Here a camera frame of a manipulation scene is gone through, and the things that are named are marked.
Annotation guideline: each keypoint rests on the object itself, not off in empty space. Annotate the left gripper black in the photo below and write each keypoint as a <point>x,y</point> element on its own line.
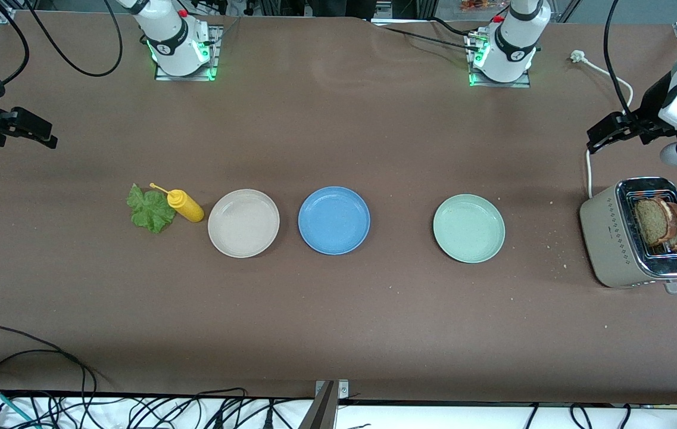
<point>649,112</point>

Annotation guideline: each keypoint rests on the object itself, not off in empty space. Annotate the green lettuce leaf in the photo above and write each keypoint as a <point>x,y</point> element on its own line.
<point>150,211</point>

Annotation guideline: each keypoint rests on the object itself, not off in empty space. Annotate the yellow mustard squeeze bottle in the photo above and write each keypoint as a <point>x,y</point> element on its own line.
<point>186,205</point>

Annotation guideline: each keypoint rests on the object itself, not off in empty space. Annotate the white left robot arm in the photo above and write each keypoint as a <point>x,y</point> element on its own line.
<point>514,42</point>

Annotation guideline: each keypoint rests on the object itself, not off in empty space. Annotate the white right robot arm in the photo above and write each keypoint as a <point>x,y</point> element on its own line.
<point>171,36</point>

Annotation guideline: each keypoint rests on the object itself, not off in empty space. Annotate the pale green plate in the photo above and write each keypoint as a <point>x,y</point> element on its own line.
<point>469,228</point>

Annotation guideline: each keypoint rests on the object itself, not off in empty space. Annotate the beige plate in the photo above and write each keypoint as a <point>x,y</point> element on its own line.
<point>243,223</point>

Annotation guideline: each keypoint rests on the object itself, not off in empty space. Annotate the blue plate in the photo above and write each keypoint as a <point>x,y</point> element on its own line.
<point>334,220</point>

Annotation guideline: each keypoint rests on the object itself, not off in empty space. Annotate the beige chrome two-slot toaster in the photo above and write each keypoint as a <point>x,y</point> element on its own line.
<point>609,238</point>

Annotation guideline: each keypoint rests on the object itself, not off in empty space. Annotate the colourful snack packet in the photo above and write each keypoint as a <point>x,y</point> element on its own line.
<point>481,5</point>

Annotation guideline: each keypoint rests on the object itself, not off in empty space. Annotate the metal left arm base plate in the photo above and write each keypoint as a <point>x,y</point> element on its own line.
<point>523,82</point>

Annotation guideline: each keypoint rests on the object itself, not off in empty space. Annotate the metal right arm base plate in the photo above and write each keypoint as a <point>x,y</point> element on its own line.
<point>210,71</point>

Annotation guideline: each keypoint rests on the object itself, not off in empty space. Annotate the aluminium profile bracket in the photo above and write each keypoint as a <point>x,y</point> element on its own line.
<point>323,411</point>

